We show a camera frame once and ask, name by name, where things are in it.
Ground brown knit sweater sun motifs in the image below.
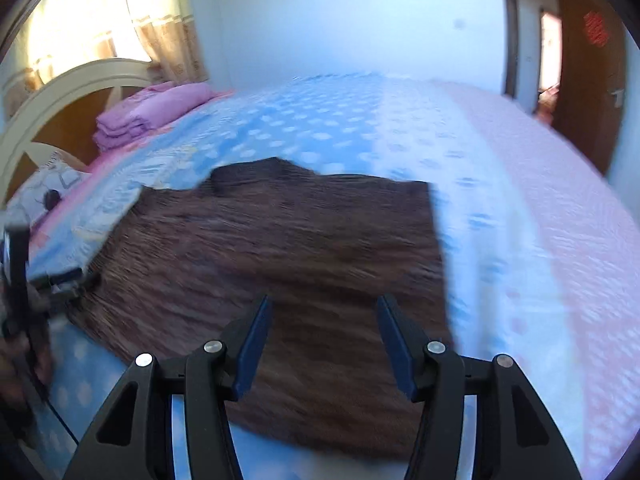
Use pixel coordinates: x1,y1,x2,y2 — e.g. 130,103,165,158
70,158,452,460

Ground person's left hand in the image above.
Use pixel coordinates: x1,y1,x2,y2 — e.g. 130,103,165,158
1,336,54,408

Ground grey patterned pillow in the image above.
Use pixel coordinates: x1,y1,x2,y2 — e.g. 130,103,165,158
1,153,90,228

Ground blue pink patterned bedspread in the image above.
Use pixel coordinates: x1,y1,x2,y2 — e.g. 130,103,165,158
30,75,639,479

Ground cream wooden headboard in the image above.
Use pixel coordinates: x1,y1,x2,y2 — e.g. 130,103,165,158
1,58,163,202

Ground folded purple blanket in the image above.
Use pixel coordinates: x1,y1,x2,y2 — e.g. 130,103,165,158
93,81,221,153

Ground beige patterned curtain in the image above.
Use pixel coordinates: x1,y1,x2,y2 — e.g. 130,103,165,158
1,0,208,117

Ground brown wooden door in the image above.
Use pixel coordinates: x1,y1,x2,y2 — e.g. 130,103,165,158
552,0,626,174

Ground red double happiness decal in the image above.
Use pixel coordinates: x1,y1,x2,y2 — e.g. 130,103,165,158
584,11,610,48

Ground silver door handle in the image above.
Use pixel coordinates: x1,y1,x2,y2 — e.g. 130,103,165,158
610,88,625,108

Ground dark wooden door frame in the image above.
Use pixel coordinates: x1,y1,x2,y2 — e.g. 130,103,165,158
504,0,520,99

